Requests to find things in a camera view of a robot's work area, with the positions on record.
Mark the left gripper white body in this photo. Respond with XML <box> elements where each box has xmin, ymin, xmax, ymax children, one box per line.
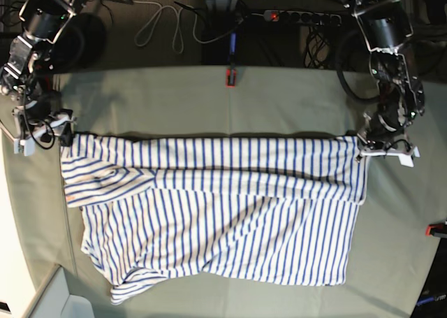
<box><xmin>356</xmin><ymin>113</ymin><xmax>420</xmax><ymax>167</ymax></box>

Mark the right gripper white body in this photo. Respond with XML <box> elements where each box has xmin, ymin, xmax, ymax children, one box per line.
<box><xmin>13</xmin><ymin>108</ymin><xmax>75</xmax><ymax>156</ymax></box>

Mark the blue white striped t-shirt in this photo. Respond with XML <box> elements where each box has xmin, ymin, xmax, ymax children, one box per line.
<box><xmin>61</xmin><ymin>134</ymin><xmax>369</xmax><ymax>305</ymax></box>

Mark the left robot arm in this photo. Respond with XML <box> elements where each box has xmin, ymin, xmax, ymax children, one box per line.
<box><xmin>334</xmin><ymin>0</ymin><xmax>425</xmax><ymax>168</ymax></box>

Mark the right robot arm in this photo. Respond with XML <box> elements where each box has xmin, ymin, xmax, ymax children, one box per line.
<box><xmin>1</xmin><ymin>0</ymin><xmax>88</xmax><ymax>157</ymax></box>

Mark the red black right clamp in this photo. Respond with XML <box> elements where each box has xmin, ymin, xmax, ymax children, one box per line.
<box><xmin>425</xmin><ymin>222</ymin><xmax>447</xmax><ymax>239</ymax></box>

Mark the red black clamp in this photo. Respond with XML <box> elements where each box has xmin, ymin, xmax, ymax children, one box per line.
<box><xmin>226</xmin><ymin>67</ymin><xmax>237</xmax><ymax>88</ymax></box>
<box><xmin>425</xmin><ymin>222</ymin><xmax>447</xmax><ymax>239</ymax></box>

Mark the black round stand base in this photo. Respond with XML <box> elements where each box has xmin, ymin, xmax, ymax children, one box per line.
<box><xmin>53</xmin><ymin>13</ymin><xmax>108</xmax><ymax>73</ymax></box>

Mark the light grey plastic bin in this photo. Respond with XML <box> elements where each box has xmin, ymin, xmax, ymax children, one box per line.
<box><xmin>22</xmin><ymin>264</ymin><xmax>95</xmax><ymax>318</ymax></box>

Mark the red black centre clamp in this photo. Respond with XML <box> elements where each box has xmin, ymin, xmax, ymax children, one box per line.
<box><xmin>226</xmin><ymin>67</ymin><xmax>237</xmax><ymax>88</ymax></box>

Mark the black power strip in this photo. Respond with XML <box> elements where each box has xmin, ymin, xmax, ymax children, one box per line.
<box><xmin>263</xmin><ymin>10</ymin><xmax>342</xmax><ymax>27</ymax></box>

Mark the white looped cable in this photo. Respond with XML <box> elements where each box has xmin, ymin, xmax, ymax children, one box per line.
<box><xmin>132</xmin><ymin>0</ymin><xmax>196</xmax><ymax>55</ymax></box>

